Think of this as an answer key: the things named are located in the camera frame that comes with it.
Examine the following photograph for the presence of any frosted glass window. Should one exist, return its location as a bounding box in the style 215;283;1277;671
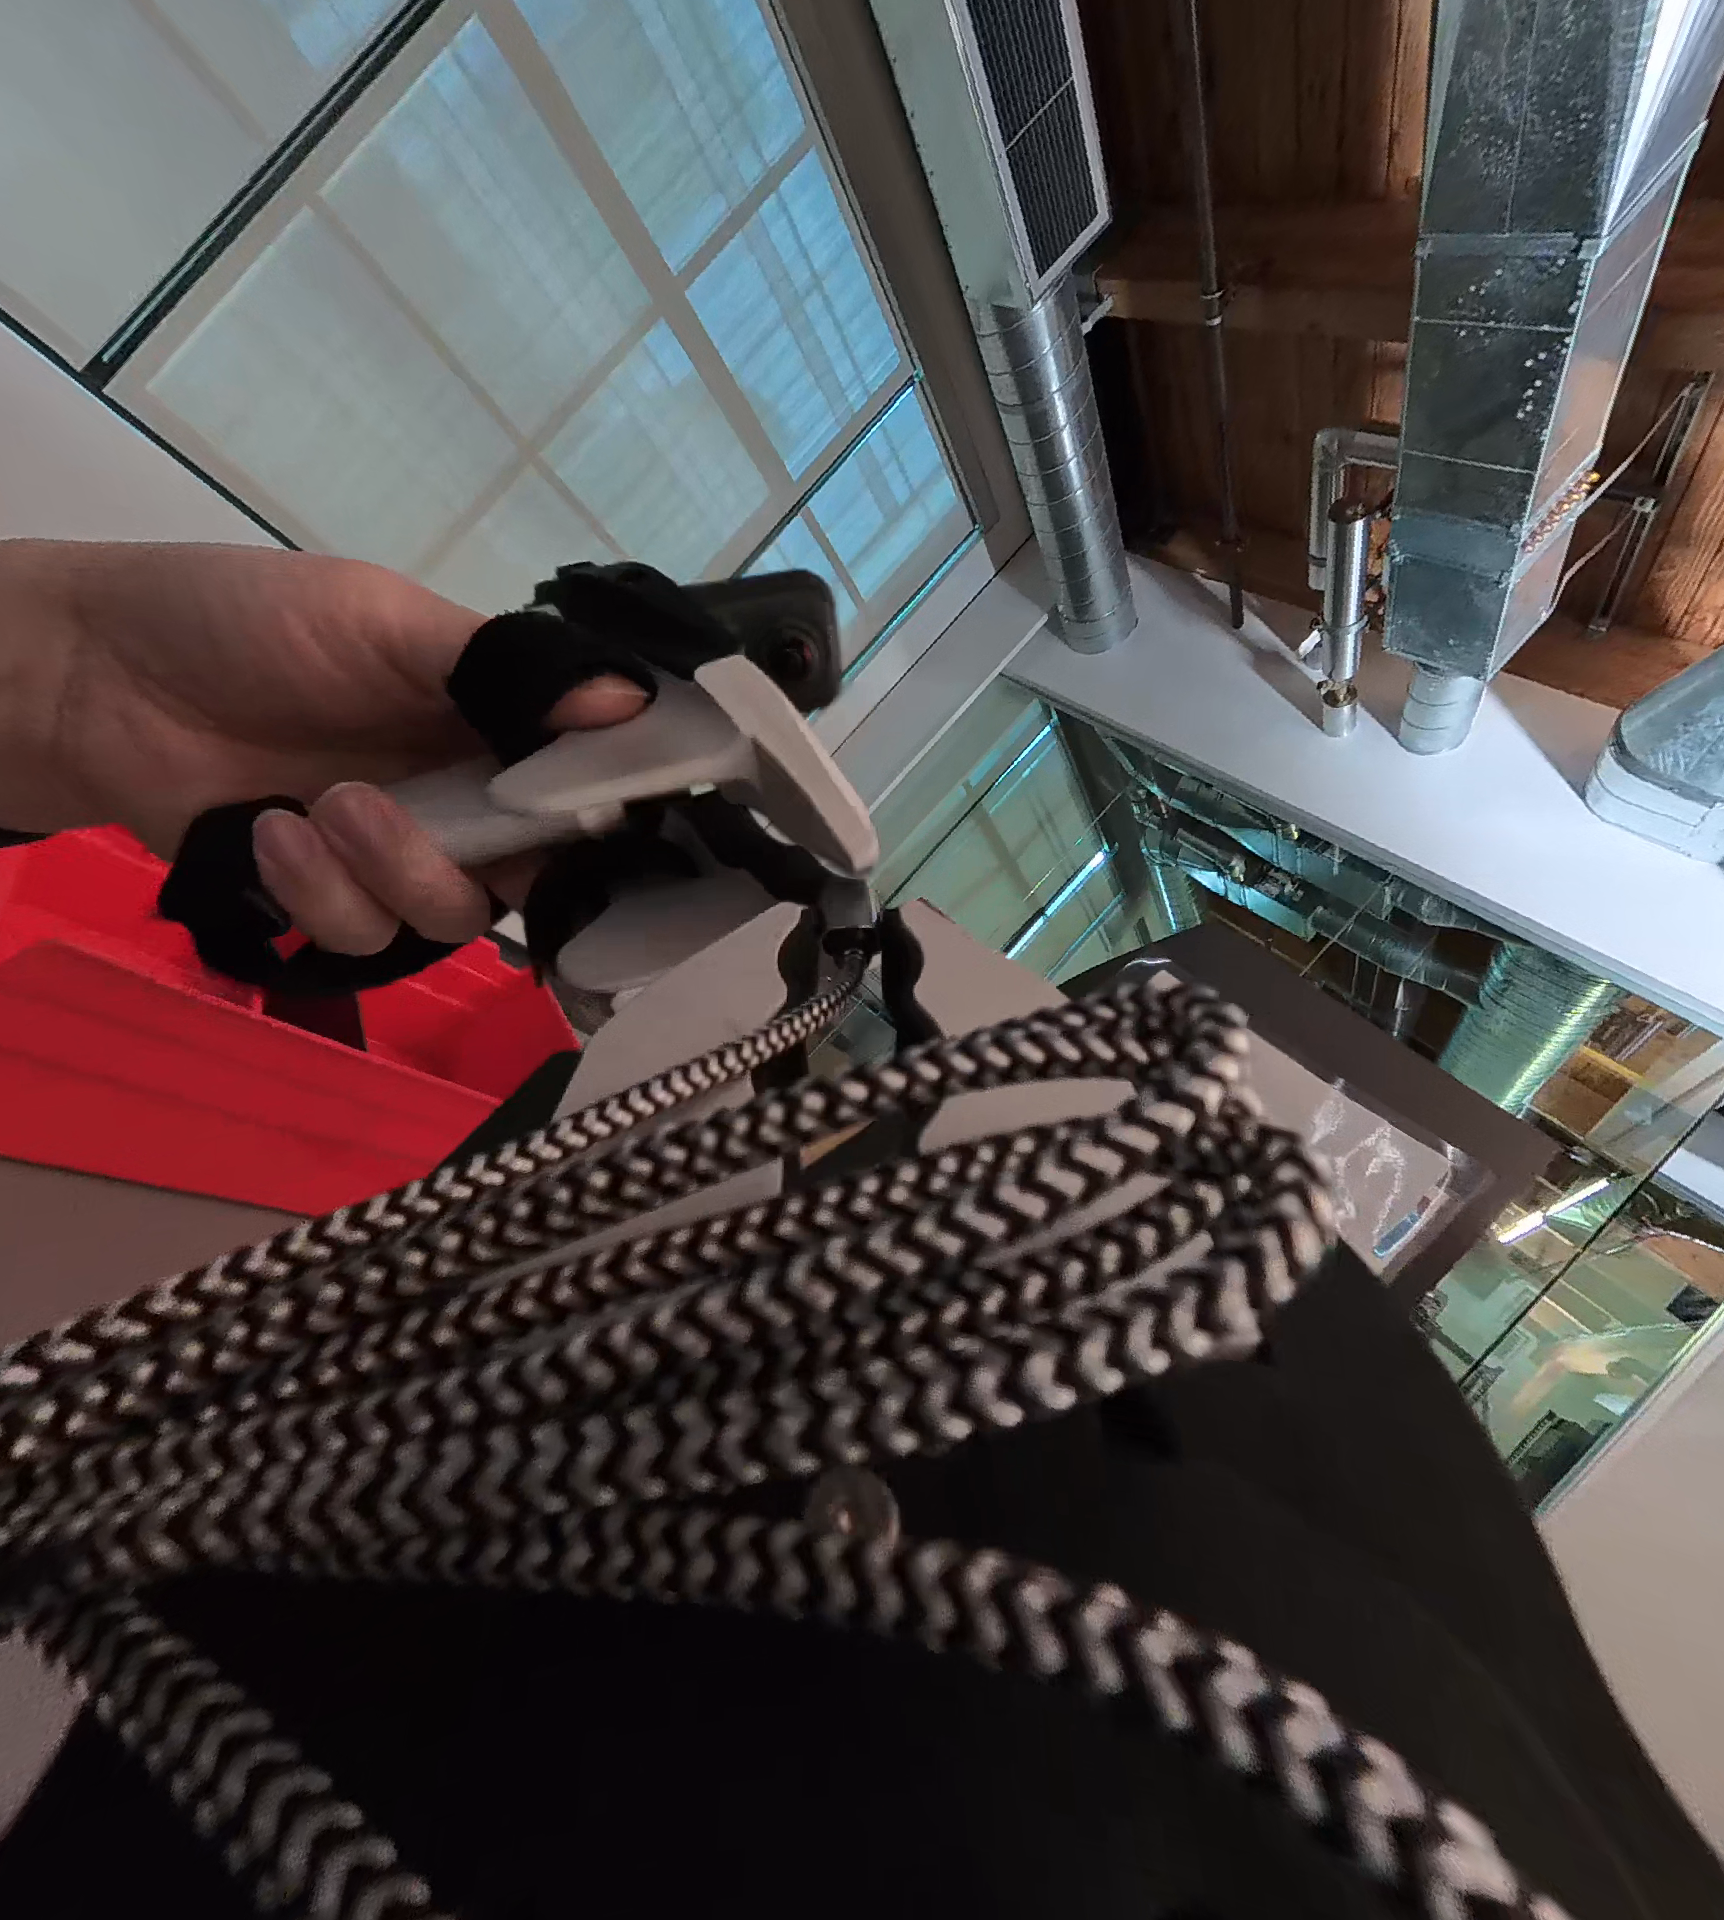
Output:
0;0;988;695

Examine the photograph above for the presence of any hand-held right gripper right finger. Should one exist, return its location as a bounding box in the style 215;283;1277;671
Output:
921;1076;1180;1266

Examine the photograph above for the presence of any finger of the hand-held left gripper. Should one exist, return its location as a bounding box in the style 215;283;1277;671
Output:
693;654;941;1051
554;872;822;1082

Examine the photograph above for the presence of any thin black pipe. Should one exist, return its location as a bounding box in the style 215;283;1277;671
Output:
1180;0;1249;631

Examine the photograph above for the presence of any red plastic bin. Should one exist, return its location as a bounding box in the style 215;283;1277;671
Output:
0;822;580;1217

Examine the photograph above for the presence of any conical sheet metal duct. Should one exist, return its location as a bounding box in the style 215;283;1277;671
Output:
1582;449;1724;950

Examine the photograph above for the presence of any interior glass window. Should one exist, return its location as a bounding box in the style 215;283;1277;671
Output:
861;673;1724;1512

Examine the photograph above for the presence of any white air vent unit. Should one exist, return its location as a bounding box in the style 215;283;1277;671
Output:
873;0;1113;306

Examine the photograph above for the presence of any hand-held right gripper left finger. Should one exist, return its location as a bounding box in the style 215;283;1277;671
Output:
477;1158;808;1286

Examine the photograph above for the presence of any person's left hand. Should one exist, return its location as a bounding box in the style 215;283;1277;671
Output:
0;540;658;953

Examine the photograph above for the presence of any corrugated round metal duct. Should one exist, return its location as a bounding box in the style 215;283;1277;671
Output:
972;283;1139;656

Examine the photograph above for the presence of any rectangular sheet metal duct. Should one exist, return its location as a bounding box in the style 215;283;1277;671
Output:
1378;0;1724;756

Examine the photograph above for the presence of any black white braided usb-c cable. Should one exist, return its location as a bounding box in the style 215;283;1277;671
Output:
0;921;1554;1920

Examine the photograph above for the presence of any silver insulated pipe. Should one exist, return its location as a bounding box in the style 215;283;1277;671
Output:
1307;425;1395;739

